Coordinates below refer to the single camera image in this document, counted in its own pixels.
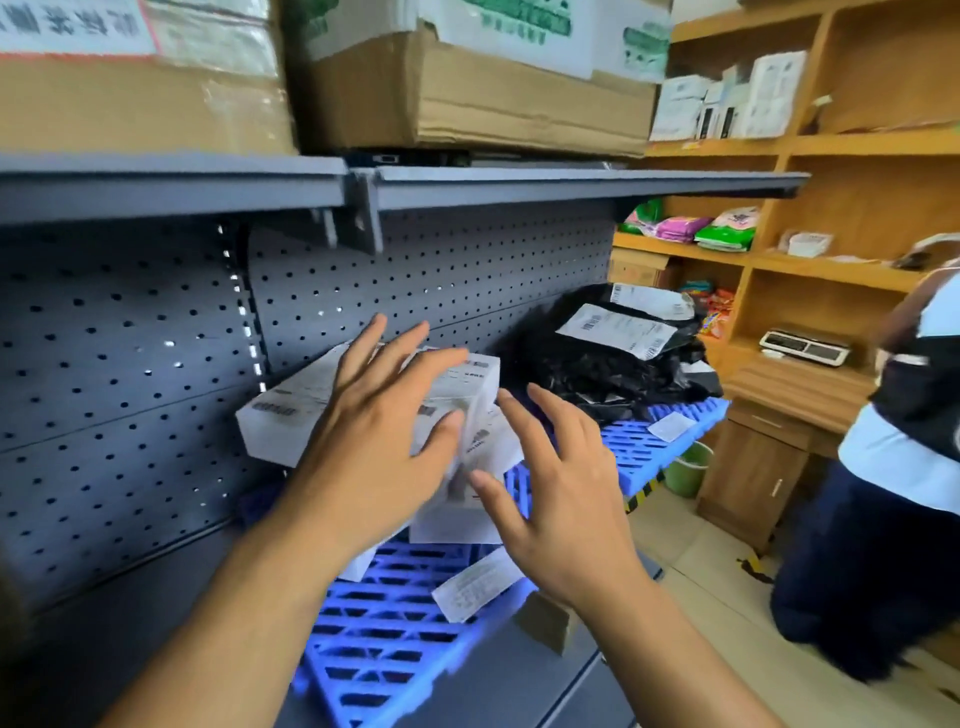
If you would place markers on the brown cardboard box white label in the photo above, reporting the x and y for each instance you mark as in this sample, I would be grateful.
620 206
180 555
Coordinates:
544 622

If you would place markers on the wooden shelving unit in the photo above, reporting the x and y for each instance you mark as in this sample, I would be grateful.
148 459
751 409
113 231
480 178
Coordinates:
885 202

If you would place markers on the cardboard carton red print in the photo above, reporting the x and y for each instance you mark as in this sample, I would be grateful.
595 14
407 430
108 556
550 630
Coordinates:
637 271

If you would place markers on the pile of orange snack packets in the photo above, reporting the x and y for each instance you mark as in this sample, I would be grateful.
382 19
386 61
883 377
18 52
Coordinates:
712 311

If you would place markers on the purple packet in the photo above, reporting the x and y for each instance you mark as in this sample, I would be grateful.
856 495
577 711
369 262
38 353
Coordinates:
682 229

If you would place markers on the person's left hand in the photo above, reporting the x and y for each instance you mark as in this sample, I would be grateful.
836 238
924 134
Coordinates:
367 465

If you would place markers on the white electronic scale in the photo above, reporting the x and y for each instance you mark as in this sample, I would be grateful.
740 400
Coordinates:
804 346

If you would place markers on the large white box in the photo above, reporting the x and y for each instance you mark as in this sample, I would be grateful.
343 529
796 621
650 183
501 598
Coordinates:
450 517

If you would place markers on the brown carton green print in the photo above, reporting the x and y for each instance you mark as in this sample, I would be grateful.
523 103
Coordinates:
487 97

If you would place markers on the green detergent bottle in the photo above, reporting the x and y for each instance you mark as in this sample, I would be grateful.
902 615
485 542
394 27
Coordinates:
643 217

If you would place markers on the wide brown carton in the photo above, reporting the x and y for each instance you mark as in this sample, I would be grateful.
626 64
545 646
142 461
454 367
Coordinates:
135 105

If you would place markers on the person's left forearm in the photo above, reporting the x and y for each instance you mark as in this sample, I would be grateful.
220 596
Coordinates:
225 637

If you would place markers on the green cup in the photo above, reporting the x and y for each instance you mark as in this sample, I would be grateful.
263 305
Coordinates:
686 472

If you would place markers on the green white packet bags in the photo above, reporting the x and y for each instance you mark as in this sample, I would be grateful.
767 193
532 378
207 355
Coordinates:
727 229

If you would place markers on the blue plastic pallet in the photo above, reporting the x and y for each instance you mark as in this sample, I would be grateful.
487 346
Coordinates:
390 645
637 450

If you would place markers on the white paper label card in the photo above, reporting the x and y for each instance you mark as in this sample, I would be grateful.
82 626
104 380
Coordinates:
476 585
671 426

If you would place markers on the person's right hand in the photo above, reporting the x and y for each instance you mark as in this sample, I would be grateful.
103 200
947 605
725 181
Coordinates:
577 525

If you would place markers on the grey metal shelving unit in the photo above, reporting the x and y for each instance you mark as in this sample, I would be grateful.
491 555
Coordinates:
112 375

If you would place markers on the person's right forearm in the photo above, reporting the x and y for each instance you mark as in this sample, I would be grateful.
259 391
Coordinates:
675 667

